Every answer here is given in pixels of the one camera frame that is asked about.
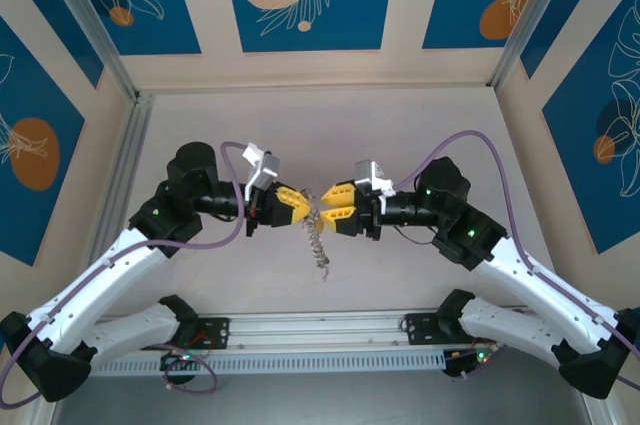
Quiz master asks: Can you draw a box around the black left controller board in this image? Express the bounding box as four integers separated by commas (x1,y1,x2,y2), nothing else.
159,350,209,386

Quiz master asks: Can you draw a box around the black controller board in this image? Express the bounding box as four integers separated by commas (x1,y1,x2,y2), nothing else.
443,348,501,381
159,350,209,386

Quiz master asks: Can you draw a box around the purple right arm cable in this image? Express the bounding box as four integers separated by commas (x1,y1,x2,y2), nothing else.
392,130,640,386

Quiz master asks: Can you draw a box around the metal keyring disc with rings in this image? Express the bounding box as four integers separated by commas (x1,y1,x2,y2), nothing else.
298,187,332,284

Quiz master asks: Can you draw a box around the aluminium mounting rail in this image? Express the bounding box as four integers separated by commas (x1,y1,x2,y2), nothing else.
42,307,589,359

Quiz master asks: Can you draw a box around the black right controller board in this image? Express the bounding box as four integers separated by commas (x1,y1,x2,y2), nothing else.
443,348,501,381

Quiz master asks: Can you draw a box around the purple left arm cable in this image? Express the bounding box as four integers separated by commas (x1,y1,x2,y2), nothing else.
0,140,251,406

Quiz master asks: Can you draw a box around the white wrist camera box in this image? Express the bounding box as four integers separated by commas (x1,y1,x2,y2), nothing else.
353,159,399,199
241,142,282,191

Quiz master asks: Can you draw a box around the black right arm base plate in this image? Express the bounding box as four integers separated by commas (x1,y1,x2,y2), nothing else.
399,313,499,346

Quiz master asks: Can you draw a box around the aluminium side rail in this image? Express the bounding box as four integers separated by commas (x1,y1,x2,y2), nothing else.
92,92,156,251

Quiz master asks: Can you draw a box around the aluminium corner post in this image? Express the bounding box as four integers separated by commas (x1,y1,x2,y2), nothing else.
487,0,584,89
37,0,141,104

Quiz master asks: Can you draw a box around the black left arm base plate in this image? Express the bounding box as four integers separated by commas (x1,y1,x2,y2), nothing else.
138,317,231,351

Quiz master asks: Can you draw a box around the grey slotted cable duct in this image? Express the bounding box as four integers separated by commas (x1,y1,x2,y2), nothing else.
89,350,447,377

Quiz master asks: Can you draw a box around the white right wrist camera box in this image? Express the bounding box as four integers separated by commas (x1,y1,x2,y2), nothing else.
353,159,399,199

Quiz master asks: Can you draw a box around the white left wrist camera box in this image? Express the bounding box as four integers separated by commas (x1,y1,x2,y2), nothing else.
241,142,282,191

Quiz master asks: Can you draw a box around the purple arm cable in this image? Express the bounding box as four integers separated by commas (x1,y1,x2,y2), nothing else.
392,130,640,386
0,140,251,406

